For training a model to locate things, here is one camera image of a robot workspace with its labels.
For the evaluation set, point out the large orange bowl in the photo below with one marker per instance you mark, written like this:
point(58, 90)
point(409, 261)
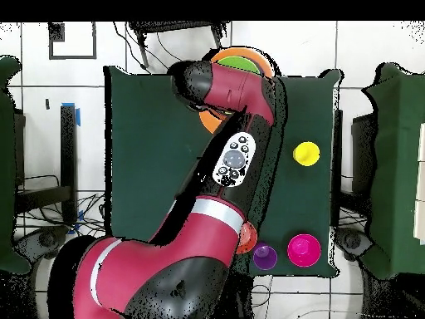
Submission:
point(209, 123)
point(262, 61)

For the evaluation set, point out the small red-orange bowl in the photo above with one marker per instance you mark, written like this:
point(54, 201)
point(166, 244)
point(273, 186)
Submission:
point(249, 237)

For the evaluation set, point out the neighbouring green table cloth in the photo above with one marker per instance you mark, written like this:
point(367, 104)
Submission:
point(6, 166)
point(398, 149)

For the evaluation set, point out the black metal stand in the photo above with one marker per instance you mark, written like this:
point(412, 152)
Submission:
point(172, 26)

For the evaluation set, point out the purple cup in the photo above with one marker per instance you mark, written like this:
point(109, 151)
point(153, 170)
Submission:
point(265, 257)

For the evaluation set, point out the dark green tablecloth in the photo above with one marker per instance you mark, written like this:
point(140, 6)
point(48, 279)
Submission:
point(149, 149)

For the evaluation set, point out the black beam with blue tape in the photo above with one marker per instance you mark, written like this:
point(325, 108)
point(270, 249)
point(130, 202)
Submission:
point(68, 149)

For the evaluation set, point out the yellow cup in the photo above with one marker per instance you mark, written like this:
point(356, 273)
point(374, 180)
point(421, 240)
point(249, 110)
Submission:
point(307, 154)

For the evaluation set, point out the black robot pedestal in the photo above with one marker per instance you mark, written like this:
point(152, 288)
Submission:
point(247, 299)

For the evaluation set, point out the small black floor marker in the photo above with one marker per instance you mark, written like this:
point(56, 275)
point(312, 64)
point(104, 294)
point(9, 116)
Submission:
point(47, 104)

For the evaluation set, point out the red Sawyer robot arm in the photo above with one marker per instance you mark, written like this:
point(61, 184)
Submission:
point(182, 249)

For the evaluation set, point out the green bowl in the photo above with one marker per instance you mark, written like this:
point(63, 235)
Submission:
point(239, 63)

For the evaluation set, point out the pink bowl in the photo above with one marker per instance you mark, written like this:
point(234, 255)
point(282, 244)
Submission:
point(303, 251)

